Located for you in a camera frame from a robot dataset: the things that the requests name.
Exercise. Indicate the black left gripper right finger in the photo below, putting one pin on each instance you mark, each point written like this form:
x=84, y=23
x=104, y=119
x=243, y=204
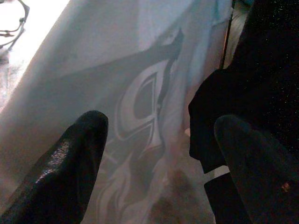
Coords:
x=261, y=175

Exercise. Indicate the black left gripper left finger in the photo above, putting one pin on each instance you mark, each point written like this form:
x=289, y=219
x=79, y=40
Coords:
x=60, y=175

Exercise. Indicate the black garment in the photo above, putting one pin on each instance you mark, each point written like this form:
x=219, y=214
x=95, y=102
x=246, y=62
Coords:
x=268, y=70

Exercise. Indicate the white printed T-shirt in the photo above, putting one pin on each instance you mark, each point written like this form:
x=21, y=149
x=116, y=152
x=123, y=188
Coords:
x=81, y=70

